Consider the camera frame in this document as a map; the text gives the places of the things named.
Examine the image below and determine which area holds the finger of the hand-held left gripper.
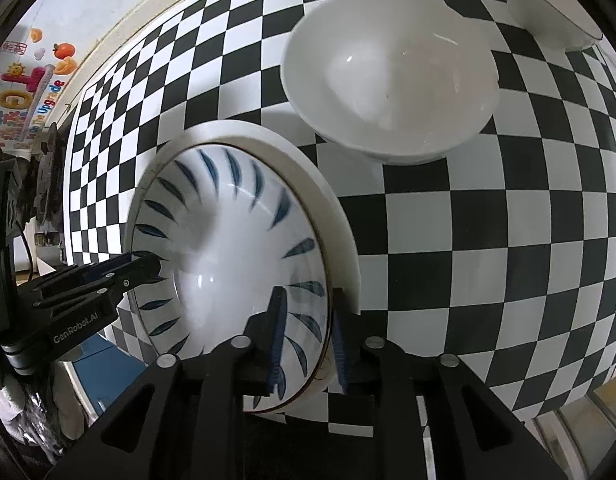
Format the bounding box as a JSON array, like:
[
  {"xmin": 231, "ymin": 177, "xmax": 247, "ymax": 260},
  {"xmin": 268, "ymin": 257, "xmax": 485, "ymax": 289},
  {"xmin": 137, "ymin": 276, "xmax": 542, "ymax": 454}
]
[
  {"xmin": 18, "ymin": 252, "xmax": 159, "ymax": 297},
  {"xmin": 30, "ymin": 257, "xmax": 165, "ymax": 312}
]

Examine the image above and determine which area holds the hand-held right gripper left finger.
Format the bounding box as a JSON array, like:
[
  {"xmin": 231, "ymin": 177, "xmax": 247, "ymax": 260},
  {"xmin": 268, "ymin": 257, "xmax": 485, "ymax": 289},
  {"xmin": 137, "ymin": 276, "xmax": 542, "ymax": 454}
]
[{"xmin": 48, "ymin": 286, "xmax": 289, "ymax": 480}]

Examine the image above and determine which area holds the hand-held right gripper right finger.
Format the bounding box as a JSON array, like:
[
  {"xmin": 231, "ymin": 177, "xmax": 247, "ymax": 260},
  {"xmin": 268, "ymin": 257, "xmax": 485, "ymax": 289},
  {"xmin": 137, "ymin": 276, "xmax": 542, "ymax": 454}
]
[{"xmin": 330, "ymin": 287, "xmax": 569, "ymax": 480}]

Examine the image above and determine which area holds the blue leaf pattern plate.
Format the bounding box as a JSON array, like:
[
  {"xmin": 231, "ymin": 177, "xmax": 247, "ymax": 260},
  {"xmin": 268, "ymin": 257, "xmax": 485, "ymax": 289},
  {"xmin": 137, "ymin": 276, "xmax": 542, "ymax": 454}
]
[{"xmin": 125, "ymin": 144, "xmax": 334, "ymax": 413}]

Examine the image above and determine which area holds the plain white plate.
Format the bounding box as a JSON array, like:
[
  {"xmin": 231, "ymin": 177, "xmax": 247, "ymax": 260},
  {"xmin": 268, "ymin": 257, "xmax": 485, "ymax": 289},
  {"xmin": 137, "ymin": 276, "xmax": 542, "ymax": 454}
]
[{"xmin": 123, "ymin": 121, "xmax": 361, "ymax": 396}]

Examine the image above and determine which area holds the plain white bowl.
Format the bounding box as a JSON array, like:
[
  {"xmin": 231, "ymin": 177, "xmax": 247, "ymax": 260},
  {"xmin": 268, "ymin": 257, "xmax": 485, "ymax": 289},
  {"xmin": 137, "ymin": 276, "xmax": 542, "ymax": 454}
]
[{"xmin": 280, "ymin": 0, "xmax": 501, "ymax": 165}]

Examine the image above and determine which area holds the white bowl with dark rim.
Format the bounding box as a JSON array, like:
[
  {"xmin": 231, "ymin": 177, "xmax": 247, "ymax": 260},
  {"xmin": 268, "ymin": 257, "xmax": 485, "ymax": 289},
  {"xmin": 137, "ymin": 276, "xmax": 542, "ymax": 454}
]
[{"xmin": 502, "ymin": 0, "xmax": 605, "ymax": 52}]

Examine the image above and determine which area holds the blue cabinet panel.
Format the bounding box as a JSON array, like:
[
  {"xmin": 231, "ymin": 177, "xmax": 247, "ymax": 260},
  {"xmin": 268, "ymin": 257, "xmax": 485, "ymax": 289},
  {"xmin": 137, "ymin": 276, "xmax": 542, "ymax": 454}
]
[{"xmin": 58, "ymin": 332, "xmax": 156, "ymax": 441}]

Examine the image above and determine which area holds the crumpled clear plastic bag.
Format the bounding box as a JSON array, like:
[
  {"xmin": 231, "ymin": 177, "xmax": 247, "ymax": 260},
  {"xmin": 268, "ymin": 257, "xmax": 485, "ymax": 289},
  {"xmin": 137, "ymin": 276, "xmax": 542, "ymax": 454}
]
[{"xmin": 0, "ymin": 385, "xmax": 64, "ymax": 467}]

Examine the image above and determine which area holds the gas stove burner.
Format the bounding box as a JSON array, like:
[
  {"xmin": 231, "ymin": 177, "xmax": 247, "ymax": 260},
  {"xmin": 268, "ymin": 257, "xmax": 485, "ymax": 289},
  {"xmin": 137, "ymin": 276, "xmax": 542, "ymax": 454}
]
[{"xmin": 30, "ymin": 124, "xmax": 70, "ymax": 228}]

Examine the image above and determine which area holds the black and white checkered cloth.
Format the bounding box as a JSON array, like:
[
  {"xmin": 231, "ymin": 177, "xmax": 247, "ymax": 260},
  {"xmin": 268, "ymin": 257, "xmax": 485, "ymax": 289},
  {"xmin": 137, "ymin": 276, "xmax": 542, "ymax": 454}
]
[{"xmin": 63, "ymin": 0, "xmax": 616, "ymax": 436}]

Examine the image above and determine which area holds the black cable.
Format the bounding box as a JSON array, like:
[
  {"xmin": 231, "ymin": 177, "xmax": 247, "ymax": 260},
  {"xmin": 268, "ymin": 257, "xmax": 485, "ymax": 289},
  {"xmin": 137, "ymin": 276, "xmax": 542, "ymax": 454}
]
[{"xmin": 17, "ymin": 219, "xmax": 36, "ymax": 282}]

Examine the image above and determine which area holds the colourful wall sticker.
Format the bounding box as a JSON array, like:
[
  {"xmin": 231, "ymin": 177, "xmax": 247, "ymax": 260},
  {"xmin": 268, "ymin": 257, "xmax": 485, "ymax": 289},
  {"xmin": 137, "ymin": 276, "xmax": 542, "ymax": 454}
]
[{"xmin": 0, "ymin": 27, "xmax": 79, "ymax": 151}]

